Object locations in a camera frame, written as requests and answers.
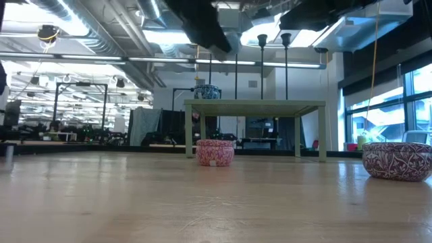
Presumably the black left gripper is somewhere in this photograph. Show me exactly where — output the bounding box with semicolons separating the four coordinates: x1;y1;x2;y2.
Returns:
184;13;234;54

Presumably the maroon floral candle tin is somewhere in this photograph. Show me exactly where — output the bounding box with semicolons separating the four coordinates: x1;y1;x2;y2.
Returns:
361;142;432;183

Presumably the pale green perforated metal shelf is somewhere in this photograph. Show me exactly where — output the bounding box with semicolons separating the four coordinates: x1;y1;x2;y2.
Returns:
184;99;327;163

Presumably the grey hanging cloth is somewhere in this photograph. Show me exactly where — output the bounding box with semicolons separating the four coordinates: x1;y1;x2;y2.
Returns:
129;107;162;146

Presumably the long ceiling light bar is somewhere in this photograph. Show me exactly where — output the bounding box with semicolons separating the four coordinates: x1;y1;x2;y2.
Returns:
0;52;327;70

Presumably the black background gantry frame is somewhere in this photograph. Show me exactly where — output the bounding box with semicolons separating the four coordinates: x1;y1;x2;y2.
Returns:
53;82;109;132

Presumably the black aluminium table frame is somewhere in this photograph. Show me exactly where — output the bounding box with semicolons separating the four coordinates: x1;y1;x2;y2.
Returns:
0;141;364;169

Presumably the yellow hanging cable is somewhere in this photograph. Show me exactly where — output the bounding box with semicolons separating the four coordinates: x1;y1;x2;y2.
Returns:
362;0;381;132

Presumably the black ceiling dome camera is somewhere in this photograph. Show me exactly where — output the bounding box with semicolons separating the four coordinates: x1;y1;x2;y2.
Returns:
36;24;61;44

